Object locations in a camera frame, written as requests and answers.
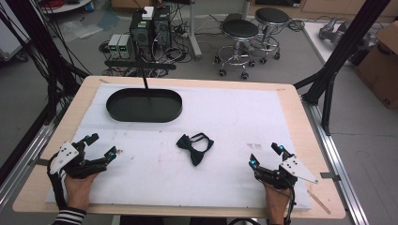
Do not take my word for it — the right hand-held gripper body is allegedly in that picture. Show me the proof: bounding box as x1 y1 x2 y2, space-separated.
254 155 319 190

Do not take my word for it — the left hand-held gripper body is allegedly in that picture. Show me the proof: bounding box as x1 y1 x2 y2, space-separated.
49 141 108 180

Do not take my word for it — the black oval tray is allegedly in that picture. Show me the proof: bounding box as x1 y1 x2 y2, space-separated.
105 87 183 124

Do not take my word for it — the black bow tie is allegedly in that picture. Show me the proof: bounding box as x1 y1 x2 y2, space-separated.
176 132 215 168

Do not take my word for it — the person's left hand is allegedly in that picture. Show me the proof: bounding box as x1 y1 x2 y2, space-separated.
64 172 100 212

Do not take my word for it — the person's right hand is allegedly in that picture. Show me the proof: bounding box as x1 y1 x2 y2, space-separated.
263 182 292 225

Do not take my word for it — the wooden stick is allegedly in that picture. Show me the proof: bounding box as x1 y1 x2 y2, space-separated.
307 189 331 216

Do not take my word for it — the white foam mat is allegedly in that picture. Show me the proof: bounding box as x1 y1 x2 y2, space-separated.
45 83 313 211

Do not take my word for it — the black tie rack stand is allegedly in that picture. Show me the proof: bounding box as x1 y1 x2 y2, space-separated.
104 59 177 104

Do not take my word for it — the grey power supply unit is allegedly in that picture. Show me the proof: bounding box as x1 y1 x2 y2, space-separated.
117 34 131 60
108 33 122 60

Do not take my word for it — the black round stool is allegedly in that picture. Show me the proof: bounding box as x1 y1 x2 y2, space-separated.
214 19 261 81
250 7 291 65

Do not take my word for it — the black computer tower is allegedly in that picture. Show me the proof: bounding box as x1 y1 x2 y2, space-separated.
129 10 155 60
152 5 173 51

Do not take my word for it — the brown cardboard box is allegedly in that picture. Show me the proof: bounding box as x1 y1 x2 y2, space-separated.
355 20 398 110

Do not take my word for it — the white box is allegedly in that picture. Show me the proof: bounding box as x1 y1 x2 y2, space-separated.
141 6 155 21

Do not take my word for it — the grey table leg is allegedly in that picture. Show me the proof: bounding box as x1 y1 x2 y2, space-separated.
187 0 203 61

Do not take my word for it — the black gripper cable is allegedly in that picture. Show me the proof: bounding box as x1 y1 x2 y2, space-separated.
46 162 69 210
228 184 298 225

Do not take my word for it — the aluminium table rail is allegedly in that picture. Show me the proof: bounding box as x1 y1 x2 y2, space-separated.
301 97 371 225
0 123 57 207

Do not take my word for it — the tangle of floor cables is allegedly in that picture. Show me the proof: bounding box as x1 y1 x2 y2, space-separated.
99 6 220 79

